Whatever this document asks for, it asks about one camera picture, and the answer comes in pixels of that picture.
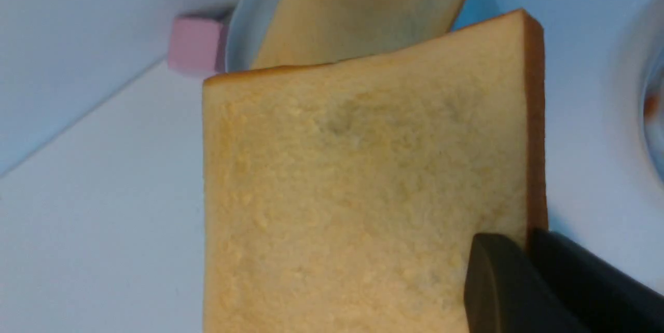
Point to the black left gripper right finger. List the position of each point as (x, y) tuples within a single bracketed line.
[(603, 298)]

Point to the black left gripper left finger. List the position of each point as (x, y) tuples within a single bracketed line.
[(503, 291)]

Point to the toast slice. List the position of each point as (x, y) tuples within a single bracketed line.
[(344, 197), (303, 32)]

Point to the grey egg plate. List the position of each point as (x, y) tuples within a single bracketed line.
[(652, 120)]

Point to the small light blue plate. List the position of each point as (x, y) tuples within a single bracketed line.
[(251, 19)]

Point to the pink cube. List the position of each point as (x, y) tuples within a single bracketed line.
[(197, 46)]

